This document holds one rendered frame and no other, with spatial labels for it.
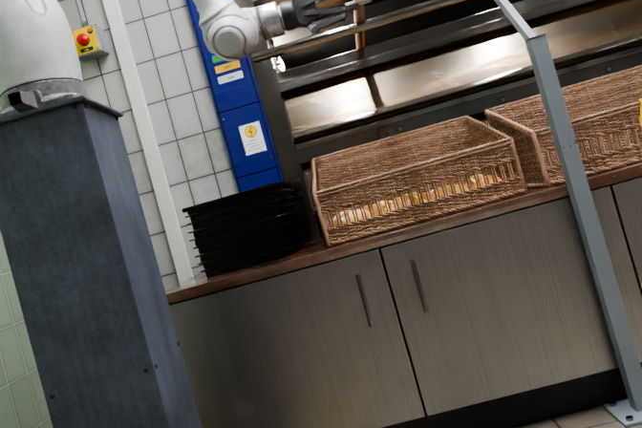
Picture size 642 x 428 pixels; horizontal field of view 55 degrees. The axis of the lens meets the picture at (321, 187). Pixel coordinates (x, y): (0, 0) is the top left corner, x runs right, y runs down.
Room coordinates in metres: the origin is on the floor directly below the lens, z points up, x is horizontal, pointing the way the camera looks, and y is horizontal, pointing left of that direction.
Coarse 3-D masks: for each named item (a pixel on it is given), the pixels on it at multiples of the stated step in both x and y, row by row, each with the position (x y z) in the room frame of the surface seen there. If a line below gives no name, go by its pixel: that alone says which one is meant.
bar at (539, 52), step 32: (448, 0) 1.74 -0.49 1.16; (320, 32) 1.78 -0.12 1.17; (352, 32) 1.77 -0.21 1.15; (544, 64) 1.51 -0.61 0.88; (544, 96) 1.53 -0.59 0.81; (576, 160) 1.51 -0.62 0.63; (576, 192) 1.51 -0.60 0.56; (608, 256) 1.51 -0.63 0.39; (608, 288) 1.51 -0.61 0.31; (608, 320) 1.53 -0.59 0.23; (640, 384) 1.51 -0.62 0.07; (640, 416) 1.49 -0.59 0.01
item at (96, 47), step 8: (72, 32) 2.12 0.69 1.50; (80, 32) 2.12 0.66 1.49; (96, 32) 2.12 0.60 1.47; (96, 40) 2.12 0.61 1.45; (104, 40) 2.17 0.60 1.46; (80, 48) 2.12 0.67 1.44; (88, 48) 2.12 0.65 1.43; (96, 48) 2.12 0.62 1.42; (104, 48) 2.15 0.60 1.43; (80, 56) 2.13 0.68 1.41; (88, 56) 2.15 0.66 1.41; (96, 56) 2.17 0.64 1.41
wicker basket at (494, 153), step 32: (448, 128) 2.08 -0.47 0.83; (480, 128) 1.92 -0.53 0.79; (320, 160) 2.11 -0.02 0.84; (352, 160) 2.10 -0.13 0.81; (384, 160) 2.09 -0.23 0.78; (448, 160) 1.64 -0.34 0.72; (480, 160) 1.63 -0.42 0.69; (512, 160) 1.65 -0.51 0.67; (320, 192) 1.65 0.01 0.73; (352, 192) 1.65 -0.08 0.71; (384, 192) 1.65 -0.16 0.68; (480, 192) 1.64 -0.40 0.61; (512, 192) 1.63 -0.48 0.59; (352, 224) 1.65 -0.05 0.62; (384, 224) 1.65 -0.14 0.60
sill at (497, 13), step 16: (528, 0) 2.09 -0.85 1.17; (544, 0) 2.09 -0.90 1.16; (560, 0) 2.09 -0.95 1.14; (480, 16) 2.11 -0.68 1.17; (496, 16) 2.10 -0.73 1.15; (416, 32) 2.12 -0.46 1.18; (432, 32) 2.12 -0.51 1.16; (448, 32) 2.11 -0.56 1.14; (368, 48) 2.13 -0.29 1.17; (384, 48) 2.13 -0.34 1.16; (400, 48) 2.13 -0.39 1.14; (320, 64) 2.14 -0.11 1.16; (336, 64) 2.14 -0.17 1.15; (288, 80) 2.15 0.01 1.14
